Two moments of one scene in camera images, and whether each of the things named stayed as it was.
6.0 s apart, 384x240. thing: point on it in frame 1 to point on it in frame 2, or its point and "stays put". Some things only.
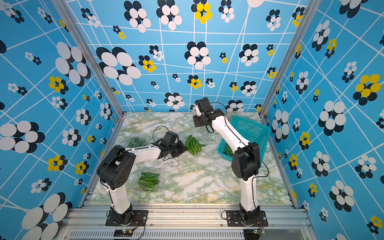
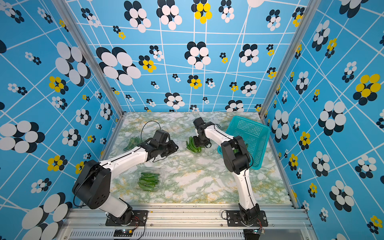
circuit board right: [253, 234] stays put
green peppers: [147, 181] stays put
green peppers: [193, 145] stays put
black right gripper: [197, 123] to [197, 144]
